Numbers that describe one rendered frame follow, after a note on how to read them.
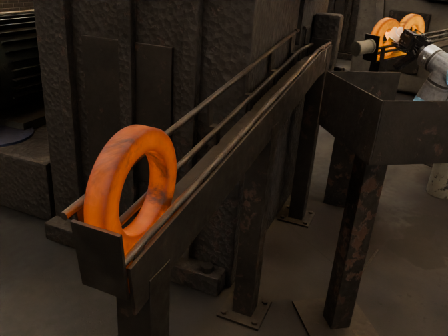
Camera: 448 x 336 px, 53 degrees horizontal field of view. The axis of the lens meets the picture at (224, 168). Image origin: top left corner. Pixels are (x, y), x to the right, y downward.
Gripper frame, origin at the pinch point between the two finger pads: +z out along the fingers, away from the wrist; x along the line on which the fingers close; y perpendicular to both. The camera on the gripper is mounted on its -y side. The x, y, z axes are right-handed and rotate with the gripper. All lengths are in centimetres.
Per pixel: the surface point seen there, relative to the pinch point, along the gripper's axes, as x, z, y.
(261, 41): 89, -28, 14
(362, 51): 16.4, -4.2, -4.3
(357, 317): 69, -83, -47
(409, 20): -11.1, 0.7, 6.3
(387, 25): 2.4, 0.0, 4.3
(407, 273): 36, -76, -50
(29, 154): 139, 23, -56
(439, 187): -28, -45, -55
